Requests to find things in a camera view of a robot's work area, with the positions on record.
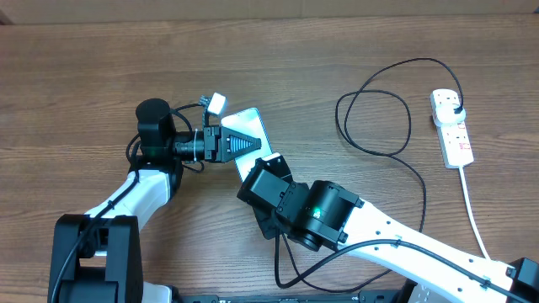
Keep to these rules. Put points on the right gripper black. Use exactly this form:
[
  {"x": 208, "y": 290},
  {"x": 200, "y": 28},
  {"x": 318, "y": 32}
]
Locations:
[{"x": 273, "y": 220}]

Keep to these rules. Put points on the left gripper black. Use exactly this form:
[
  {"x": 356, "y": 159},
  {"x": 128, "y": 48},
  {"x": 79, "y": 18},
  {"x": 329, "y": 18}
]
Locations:
[{"x": 218, "y": 144}]

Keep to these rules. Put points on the blue smartphone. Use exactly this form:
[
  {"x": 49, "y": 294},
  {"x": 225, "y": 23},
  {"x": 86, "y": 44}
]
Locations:
[{"x": 248, "y": 122}]

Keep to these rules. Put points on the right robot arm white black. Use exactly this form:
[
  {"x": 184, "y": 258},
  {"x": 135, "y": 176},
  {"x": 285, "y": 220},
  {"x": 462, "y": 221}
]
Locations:
[{"x": 327, "y": 215}]

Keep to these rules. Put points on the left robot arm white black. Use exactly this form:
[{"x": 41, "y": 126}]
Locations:
[{"x": 96, "y": 257}]

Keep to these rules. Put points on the white charger plug adapter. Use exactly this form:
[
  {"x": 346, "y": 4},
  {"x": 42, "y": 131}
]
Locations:
[{"x": 445, "y": 115}]

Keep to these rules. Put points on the white power strip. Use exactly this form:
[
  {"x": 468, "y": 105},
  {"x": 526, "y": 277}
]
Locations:
[{"x": 454, "y": 140}]

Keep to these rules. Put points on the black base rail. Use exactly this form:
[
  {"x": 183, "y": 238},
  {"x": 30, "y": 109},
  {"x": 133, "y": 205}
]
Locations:
[{"x": 364, "y": 296}]

